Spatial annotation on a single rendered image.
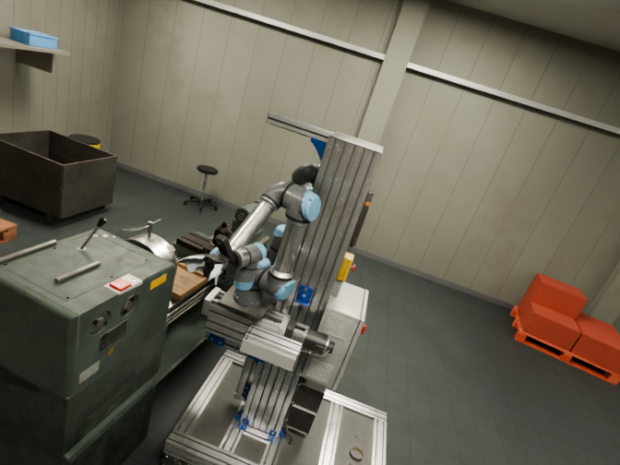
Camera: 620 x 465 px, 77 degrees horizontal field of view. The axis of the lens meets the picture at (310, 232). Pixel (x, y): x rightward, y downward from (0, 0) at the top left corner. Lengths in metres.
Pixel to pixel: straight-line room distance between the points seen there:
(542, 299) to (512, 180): 1.59
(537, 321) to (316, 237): 4.11
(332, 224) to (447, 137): 3.92
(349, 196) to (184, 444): 1.64
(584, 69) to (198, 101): 4.99
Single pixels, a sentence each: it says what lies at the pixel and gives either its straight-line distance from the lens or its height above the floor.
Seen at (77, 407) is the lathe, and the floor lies 0.78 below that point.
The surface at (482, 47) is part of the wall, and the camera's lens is 5.67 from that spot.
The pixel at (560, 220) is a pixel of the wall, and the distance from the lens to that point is 6.20.
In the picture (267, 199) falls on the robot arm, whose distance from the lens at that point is 1.68.
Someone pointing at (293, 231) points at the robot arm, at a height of 1.63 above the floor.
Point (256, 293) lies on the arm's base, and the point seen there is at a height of 1.23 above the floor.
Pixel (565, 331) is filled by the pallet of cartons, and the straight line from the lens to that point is 5.72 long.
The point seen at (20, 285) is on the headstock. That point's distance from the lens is 1.80.
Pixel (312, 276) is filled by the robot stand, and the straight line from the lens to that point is 1.98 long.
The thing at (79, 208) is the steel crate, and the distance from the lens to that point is 5.02.
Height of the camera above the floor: 2.26
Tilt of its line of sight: 22 degrees down
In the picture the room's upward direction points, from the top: 18 degrees clockwise
